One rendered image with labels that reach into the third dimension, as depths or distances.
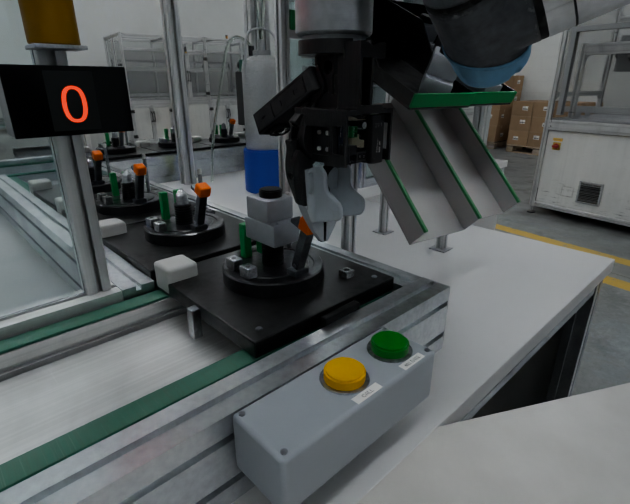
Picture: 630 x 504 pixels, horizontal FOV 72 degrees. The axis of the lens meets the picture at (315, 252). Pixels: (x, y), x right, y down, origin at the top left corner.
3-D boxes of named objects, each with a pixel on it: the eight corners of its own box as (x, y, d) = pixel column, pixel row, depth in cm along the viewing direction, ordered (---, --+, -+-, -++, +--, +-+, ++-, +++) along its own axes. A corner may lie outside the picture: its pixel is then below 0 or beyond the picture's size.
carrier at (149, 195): (209, 216, 95) (203, 158, 90) (94, 242, 79) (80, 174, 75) (160, 196, 111) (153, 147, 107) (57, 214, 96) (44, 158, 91)
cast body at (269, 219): (300, 241, 58) (299, 189, 55) (274, 249, 55) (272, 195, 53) (262, 226, 64) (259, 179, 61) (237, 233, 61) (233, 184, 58)
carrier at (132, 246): (279, 244, 78) (277, 175, 74) (151, 283, 63) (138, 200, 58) (210, 216, 95) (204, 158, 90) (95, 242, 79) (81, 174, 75)
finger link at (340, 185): (352, 251, 48) (355, 167, 45) (315, 238, 52) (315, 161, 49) (370, 244, 50) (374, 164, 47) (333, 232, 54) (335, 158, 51)
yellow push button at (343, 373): (373, 386, 41) (374, 368, 41) (345, 406, 39) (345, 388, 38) (343, 367, 44) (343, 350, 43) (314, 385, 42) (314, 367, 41)
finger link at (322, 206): (333, 258, 46) (334, 171, 43) (296, 244, 50) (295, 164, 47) (352, 251, 48) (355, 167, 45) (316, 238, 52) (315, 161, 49)
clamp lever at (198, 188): (207, 225, 74) (212, 187, 69) (196, 228, 72) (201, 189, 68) (196, 213, 75) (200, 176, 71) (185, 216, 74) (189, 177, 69)
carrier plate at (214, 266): (393, 289, 61) (394, 275, 60) (255, 359, 46) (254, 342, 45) (285, 246, 77) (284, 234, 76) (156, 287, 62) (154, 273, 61)
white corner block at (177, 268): (200, 287, 62) (197, 261, 60) (170, 297, 59) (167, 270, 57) (184, 277, 65) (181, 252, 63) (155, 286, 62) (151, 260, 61)
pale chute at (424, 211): (464, 230, 74) (482, 217, 70) (408, 245, 67) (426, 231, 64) (391, 103, 82) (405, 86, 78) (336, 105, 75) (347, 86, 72)
